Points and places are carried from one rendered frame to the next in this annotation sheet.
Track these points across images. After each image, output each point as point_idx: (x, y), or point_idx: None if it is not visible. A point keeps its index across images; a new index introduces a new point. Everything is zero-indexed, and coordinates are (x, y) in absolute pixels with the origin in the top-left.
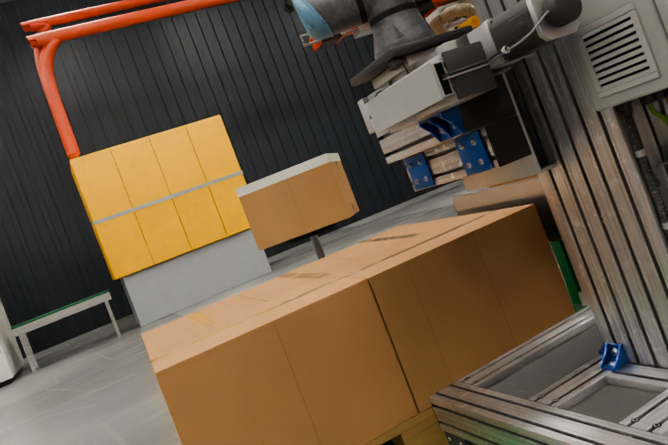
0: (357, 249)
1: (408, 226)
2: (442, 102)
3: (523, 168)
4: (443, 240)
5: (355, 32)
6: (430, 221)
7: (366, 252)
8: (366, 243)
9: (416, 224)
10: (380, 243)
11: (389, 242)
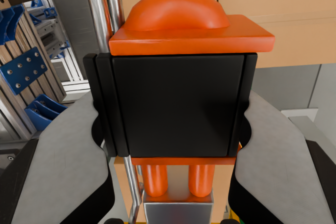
0: None
1: (307, 54)
2: None
3: None
4: (125, 3)
5: (178, 172)
6: (273, 65)
7: None
8: (330, 5)
9: (294, 58)
10: (277, 2)
11: (255, 4)
